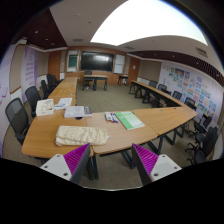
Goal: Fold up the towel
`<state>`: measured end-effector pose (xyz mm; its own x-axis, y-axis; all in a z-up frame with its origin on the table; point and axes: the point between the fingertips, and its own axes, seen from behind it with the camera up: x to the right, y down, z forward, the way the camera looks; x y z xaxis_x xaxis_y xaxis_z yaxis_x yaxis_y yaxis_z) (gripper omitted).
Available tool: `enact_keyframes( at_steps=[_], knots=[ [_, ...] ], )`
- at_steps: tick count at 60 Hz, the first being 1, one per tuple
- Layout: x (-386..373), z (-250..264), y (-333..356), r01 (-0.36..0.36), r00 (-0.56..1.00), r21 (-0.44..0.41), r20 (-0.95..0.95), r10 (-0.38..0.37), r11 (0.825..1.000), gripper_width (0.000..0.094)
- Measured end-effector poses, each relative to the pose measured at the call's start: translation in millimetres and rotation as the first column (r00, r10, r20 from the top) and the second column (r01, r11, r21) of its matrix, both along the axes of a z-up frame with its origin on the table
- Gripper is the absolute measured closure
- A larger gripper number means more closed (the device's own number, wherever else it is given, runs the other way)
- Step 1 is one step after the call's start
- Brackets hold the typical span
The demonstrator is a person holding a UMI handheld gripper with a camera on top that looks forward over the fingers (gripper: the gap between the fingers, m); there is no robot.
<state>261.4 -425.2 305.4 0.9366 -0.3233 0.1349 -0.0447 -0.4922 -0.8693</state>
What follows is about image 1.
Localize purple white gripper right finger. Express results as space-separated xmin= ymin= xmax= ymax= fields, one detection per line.
xmin=131 ymin=144 xmax=181 ymax=185

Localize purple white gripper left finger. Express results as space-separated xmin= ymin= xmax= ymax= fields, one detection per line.
xmin=41 ymin=144 xmax=90 ymax=184

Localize folded cream towel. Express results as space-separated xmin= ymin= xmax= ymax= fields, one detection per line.
xmin=55 ymin=125 xmax=108 ymax=146

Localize green folder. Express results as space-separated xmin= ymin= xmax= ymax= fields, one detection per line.
xmin=116 ymin=111 xmax=144 ymax=130

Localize white box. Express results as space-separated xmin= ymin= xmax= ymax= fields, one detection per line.
xmin=64 ymin=106 xmax=85 ymax=118

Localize black chair right front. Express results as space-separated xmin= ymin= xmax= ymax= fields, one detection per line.
xmin=188 ymin=127 xmax=218 ymax=165

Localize markers pack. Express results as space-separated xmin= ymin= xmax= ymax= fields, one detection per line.
xmin=105 ymin=112 xmax=118 ymax=123

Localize white papers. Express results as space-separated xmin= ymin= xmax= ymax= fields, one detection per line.
xmin=54 ymin=98 xmax=72 ymax=110

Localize black mesh office chair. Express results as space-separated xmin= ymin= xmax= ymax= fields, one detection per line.
xmin=5 ymin=98 xmax=30 ymax=144

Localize dark front desk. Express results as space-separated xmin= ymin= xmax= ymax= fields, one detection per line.
xmin=83 ymin=75 xmax=108 ymax=91

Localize right whiteboard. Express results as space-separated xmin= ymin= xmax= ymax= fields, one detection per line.
xmin=114 ymin=54 xmax=125 ymax=74

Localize whiteboard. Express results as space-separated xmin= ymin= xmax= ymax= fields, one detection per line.
xmin=67 ymin=50 xmax=79 ymax=72
xmin=114 ymin=54 xmax=125 ymax=74

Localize left whiteboard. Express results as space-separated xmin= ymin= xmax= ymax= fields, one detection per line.
xmin=67 ymin=50 xmax=79 ymax=72

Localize large black wall screen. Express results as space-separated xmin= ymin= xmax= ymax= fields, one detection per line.
xmin=80 ymin=51 xmax=114 ymax=72

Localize purple wall banner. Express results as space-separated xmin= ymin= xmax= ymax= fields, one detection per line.
xmin=21 ymin=46 xmax=38 ymax=102

